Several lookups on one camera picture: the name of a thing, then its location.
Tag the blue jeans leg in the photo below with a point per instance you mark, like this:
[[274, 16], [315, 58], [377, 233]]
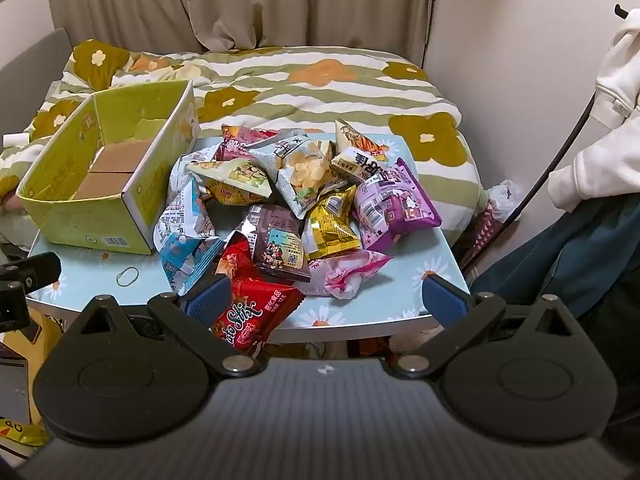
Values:
[[580, 258]]

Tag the red potato stix bag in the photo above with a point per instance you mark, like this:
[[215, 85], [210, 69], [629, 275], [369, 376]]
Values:
[[257, 306]]

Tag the rubber band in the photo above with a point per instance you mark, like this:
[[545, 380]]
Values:
[[127, 276]]

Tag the yellow gold snack bag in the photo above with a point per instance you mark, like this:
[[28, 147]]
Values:
[[327, 231]]

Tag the white orange snack bag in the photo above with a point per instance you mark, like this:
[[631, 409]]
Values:
[[356, 165]]

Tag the grey bed headboard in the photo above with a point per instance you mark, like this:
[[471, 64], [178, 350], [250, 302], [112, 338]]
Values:
[[26, 80]]

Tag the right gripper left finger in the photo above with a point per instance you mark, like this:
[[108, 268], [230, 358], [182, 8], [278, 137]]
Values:
[[190, 318]]

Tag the cream green snack bag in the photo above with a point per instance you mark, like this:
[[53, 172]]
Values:
[[236, 182]]

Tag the cheese fries snack bag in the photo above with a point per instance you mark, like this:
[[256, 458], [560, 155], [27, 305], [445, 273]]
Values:
[[348, 137]]

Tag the grey white oishi chips bag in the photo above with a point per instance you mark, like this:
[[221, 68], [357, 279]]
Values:
[[300, 167]]

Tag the purple snack bag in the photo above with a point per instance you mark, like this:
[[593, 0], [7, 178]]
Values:
[[391, 204]]

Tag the white plastic bag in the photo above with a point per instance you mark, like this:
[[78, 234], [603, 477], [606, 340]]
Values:
[[503, 198]]

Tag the brown maroon snack bag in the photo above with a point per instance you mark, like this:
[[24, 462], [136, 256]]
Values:
[[273, 234]]

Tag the beige curtain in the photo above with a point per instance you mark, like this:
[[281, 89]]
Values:
[[168, 26]]

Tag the pink cotton candy snack bag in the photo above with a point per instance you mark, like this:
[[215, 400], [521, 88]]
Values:
[[235, 139]]

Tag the green cardboard box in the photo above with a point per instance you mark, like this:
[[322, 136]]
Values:
[[101, 181]]

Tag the yellow paper bag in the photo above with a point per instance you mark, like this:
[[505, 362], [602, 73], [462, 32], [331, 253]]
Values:
[[22, 354]]

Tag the cream hoodie sleeve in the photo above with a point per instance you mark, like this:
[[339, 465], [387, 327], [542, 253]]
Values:
[[609, 166]]

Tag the floral striped green blanket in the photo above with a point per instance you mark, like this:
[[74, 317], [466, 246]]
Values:
[[284, 87]]

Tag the blue white snack bag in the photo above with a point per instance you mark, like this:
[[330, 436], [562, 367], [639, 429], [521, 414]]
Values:
[[186, 239]]

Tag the pink translucent snack bag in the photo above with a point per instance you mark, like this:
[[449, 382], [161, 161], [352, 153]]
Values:
[[341, 276]]

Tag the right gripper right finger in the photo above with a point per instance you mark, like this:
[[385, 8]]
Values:
[[463, 318]]

